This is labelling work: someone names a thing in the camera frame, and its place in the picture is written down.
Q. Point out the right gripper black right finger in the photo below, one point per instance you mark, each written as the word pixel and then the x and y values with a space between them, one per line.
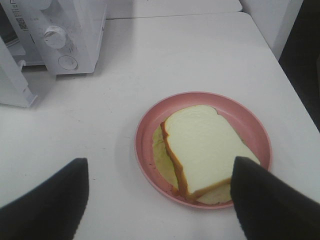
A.
pixel 269 209

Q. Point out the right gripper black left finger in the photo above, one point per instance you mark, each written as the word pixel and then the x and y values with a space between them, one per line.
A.
pixel 51 211

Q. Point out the pink round plate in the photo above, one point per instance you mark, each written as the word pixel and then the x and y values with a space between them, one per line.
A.
pixel 245 123

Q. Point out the white bread slice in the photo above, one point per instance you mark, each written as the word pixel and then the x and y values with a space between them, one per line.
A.
pixel 202 146

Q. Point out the white microwave door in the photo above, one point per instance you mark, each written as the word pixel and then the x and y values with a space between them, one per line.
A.
pixel 14 90

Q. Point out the round door release button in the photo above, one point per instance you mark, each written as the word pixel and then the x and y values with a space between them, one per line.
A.
pixel 67 62

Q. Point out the white microwave knob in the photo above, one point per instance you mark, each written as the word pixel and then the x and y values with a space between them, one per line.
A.
pixel 55 37

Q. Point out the green lettuce leaf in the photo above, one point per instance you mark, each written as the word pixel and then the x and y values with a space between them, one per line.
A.
pixel 162 160

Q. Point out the white microwave oven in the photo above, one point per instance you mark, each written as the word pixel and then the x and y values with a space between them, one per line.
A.
pixel 83 21

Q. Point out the warning label with QR code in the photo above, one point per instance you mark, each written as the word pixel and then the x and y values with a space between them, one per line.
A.
pixel 17 15

